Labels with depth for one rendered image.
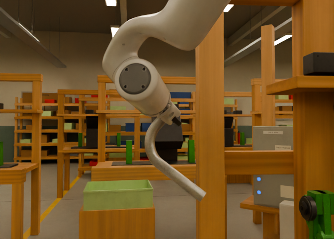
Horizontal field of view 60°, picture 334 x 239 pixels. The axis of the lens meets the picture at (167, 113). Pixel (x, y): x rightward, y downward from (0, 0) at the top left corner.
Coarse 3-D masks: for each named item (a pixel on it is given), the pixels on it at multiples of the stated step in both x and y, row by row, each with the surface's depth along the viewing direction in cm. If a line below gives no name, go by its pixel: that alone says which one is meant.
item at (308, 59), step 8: (304, 56) 104; (312, 56) 99; (320, 56) 99; (328, 56) 99; (304, 64) 104; (312, 64) 99; (320, 64) 99; (328, 64) 99; (304, 72) 104; (312, 72) 99; (320, 72) 99; (328, 72) 99
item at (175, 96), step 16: (80, 96) 731; (96, 96) 741; (112, 96) 749; (176, 96) 767; (192, 96) 770; (80, 112) 730; (80, 128) 728; (112, 128) 746; (128, 128) 749; (144, 128) 752; (192, 128) 768; (112, 144) 744; (80, 160) 726; (96, 160) 777; (80, 176) 725
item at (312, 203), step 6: (306, 198) 90; (312, 198) 89; (300, 204) 92; (306, 204) 90; (312, 204) 88; (300, 210) 92; (306, 210) 89; (312, 210) 87; (306, 216) 90; (312, 216) 87
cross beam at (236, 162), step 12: (228, 156) 112; (240, 156) 112; (252, 156) 113; (264, 156) 113; (276, 156) 113; (288, 156) 113; (228, 168) 112; (240, 168) 112; (252, 168) 112; (264, 168) 113; (276, 168) 113; (288, 168) 113
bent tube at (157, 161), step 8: (160, 120) 83; (152, 128) 83; (160, 128) 84; (152, 136) 83; (152, 144) 82; (152, 152) 82; (152, 160) 81; (160, 160) 81; (160, 168) 80; (168, 168) 80; (168, 176) 80; (176, 176) 79; (184, 176) 80; (184, 184) 78; (192, 184) 78; (192, 192) 77; (200, 192) 77; (200, 200) 77
